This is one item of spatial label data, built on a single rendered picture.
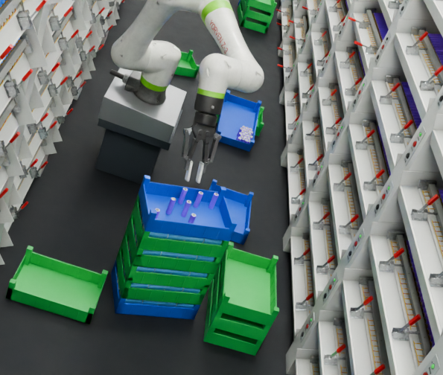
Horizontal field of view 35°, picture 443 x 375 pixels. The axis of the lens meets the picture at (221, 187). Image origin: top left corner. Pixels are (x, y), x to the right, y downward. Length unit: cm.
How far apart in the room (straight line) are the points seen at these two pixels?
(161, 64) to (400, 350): 159
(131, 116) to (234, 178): 73
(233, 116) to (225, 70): 155
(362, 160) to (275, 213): 88
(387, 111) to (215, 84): 62
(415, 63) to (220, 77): 65
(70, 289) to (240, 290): 61
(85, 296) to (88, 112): 125
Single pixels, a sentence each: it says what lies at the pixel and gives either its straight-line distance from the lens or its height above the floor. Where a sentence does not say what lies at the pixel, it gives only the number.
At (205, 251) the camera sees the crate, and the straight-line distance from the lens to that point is 244.
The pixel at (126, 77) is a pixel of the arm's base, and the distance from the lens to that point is 308.
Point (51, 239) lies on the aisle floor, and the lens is 281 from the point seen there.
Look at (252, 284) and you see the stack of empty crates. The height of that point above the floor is 16.
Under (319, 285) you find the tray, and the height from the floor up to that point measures 30.
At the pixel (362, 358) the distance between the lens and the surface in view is 213.
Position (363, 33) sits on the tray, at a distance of 317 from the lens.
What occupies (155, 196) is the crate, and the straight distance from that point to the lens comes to 248.
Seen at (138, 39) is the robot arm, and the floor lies 69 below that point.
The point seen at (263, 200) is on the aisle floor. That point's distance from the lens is 343.
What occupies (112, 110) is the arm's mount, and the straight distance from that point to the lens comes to 301.
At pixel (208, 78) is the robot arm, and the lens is 232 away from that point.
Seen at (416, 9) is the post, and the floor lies 119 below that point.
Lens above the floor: 186
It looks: 33 degrees down
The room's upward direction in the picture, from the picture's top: 23 degrees clockwise
